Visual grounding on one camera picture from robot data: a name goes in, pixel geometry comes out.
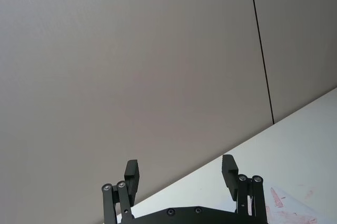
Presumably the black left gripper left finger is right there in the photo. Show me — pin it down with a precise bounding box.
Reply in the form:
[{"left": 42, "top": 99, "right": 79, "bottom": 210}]
[{"left": 101, "top": 159, "right": 141, "bottom": 224}]

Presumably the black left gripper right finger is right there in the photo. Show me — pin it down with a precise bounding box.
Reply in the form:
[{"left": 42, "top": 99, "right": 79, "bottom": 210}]
[{"left": 222, "top": 154, "right": 267, "bottom": 219}]

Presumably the white table cloth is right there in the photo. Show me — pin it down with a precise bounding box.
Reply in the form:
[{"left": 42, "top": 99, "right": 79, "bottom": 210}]
[{"left": 115, "top": 85, "right": 337, "bottom": 224}]

